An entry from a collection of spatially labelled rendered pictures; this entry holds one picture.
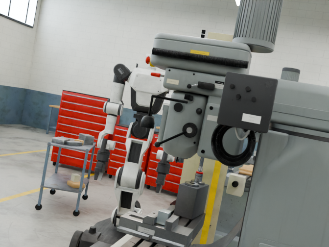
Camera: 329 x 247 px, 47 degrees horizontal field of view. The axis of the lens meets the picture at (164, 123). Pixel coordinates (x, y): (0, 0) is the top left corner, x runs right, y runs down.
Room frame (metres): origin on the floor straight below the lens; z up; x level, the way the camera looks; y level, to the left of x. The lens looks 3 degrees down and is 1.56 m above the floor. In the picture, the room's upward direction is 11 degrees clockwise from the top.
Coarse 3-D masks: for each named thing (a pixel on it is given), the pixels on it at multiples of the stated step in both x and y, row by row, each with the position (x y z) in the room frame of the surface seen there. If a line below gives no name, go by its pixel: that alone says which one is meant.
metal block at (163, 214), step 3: (159, 210) 1.80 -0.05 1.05; (162, 210) 1.81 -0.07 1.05; (165, 210) 1.82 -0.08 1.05; (168, 210) 1.83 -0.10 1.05; (159, 213) 1.79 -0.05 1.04; (162, 213) 1.79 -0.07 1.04; (165, 213) 1.78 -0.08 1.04; (168, 213) 1.78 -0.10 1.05; (159, 216) 1.79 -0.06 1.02; (162, 216) 1.79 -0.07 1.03; (165, 216) 1.78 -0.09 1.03; (168, 216) 1.79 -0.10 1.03; (159, 219) 1.79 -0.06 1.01; (162, 219) 1.79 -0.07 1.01; (165, 219) 1.78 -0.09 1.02; (156, 222) 1.79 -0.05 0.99; (159, 222) 1.79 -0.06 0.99; (162, 222) 1.79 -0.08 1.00
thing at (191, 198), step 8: (184, 184) 2.27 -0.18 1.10; (192, 184) 2.25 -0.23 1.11; (200, 184) 2.34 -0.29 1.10; (184, 192) 2.24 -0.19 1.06; (192, 192) 2.22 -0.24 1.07; (200, 192) 2.27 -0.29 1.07; (176, 200) 2.26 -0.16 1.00; (184, 200) 2.24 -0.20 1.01; (192, 200) 2.22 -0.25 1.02; (200, 200) 2.30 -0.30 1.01; (176, 208) 2.26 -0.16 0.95; (184, 208) 2.24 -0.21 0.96; (192, 208) 2.21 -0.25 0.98; (200, 208) 2.33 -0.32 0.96; (184, 216) 2.23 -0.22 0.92; (192, 216) 2.22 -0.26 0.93
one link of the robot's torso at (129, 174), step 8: (128, 136) 2.64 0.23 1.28; (152, 136) 2.70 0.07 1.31; (128, 144) 2.61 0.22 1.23; (136, 144) 2.65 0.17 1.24; (144, 144) 2.61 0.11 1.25; (128, 152) 2.60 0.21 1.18; (136, 152) 2.64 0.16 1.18; (144, 152) 2.67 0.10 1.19; (128, 160) 2.63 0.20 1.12; (136, 160) 2.63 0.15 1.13; (120, 168) 2.60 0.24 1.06; (128, 168) 2.57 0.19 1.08; (136, 168) 2.57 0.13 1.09; (120, 176) 2.55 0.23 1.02; (128, 176) 2.54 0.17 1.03; (136, 176) 2.54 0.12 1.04; (120, 184) 2.56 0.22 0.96; (128, 184) 2.55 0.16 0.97; (136, 184) 2.54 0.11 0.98
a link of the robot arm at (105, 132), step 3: (105, 129) 2.69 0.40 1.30; (102, 132) 2.68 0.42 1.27; (105, 132) 2.68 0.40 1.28; (108, 132) 2.67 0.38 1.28; (111, 132) 2.68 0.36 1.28; (99, 135) 2.67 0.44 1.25; (102, 135) 2.68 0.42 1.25; (105, 135) 2.74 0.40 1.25; (99, 138) 2.67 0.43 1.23; (102, 138) 2.71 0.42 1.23; (99, 141) 2.67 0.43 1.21; (99, 144) 2.66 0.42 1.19; (99, 147) 2.68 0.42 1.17
